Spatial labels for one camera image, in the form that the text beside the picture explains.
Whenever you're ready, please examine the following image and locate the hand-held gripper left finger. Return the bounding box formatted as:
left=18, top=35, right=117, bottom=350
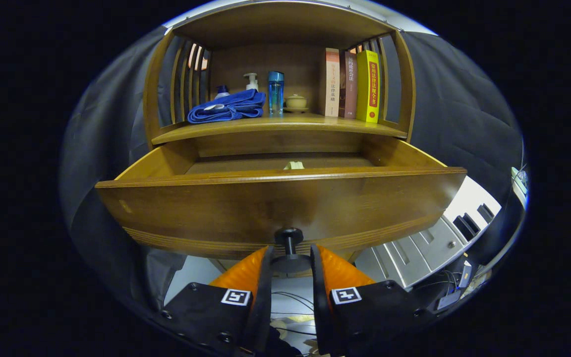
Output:
left=159, top=244, right=274, bottom=357

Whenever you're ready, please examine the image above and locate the yellow book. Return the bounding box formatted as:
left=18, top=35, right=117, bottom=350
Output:
left=356, top=50, right=381, bottom=123

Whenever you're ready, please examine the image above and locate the wooden drawer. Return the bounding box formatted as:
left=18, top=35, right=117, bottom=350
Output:
left=95, top=135, right=468, bottom=273

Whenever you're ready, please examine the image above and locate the wooden countertop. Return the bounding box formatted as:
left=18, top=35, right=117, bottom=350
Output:
left=152, top=113, right=408, bottom=145

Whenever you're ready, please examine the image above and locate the brown book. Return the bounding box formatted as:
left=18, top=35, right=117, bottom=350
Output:
left=339, top=51, right=358, bottom=119

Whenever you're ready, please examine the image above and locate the orange and white book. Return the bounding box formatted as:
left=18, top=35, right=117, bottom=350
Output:
left=324, top=48, right=341, bottom=118

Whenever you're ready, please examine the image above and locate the beige lidded tea cup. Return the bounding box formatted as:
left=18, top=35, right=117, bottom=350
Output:
left=284, top=94, right=309, bottom=114

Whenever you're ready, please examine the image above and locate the wooden cabinet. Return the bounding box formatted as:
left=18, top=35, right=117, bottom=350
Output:
left=143, top=0, right=417, bottom=174

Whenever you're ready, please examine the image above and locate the blue folded towel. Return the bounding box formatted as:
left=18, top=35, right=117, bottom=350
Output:
left=187, top=89, right=267, bottom=123

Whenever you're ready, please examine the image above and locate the blue glass bottle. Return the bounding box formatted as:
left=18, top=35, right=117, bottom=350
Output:
left=267, top=71, right=285, bottom=116

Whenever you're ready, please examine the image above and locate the black cable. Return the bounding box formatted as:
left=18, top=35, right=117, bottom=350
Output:
left=272, top=292, right=316, bottom=338

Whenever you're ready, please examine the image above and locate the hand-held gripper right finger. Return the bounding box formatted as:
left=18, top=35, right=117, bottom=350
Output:
left=309, top=244, right=435, bottom=357

